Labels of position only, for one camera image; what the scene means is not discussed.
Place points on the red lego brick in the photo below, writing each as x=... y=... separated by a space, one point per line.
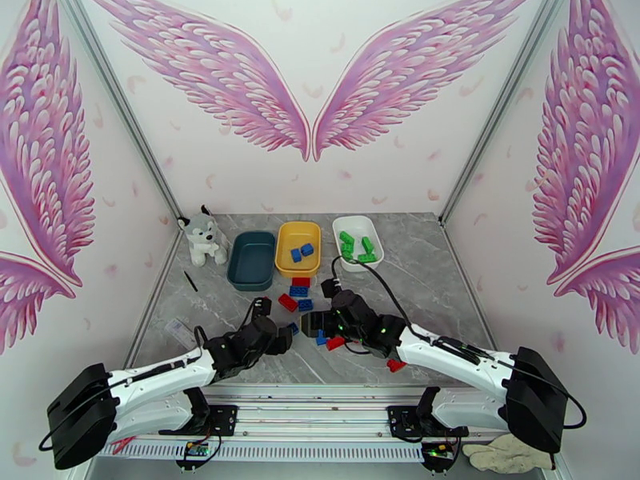
x=301 y=281
x=396 y=365
x=336 y=342
x=287 y=302

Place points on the blue lego brick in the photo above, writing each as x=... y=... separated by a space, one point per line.
x=320 y=339
x=307 y=249
x=294 y=327
x=305 y=305
x=296 y=255
x=299 y=291

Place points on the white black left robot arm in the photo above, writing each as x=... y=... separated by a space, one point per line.
x=165 y=376

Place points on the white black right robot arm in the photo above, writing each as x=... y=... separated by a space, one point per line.
x=450 y=356

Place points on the clear plastic card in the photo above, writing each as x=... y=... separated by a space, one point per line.
x=176 y=327

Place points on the teal plastic bin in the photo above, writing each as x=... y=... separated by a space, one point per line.
x=250 y=263

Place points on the black pen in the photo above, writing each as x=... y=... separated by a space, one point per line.
x=190 y=281

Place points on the yellow plastic bin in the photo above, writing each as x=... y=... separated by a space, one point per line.
x=287 y=238

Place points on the white plastic bin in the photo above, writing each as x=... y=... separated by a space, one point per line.
x=357 y=228

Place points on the small circuit board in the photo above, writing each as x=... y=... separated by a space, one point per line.
x=435 y=451
x=196 y=449

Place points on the grey white husky plush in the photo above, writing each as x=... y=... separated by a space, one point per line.
x=202 y=233

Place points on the red clamp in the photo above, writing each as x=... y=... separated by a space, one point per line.
x=122 y=445

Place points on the white work glove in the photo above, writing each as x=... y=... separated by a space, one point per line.
x=505 y=457

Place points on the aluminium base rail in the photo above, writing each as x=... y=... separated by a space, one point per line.
x=310 y=408

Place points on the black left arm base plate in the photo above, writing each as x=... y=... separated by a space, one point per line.
x=225 y=418

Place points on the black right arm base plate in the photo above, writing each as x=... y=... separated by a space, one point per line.
x=400 y=418

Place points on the aluminium frame post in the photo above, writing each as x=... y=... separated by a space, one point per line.
x=504 y=103
x=121 y=103

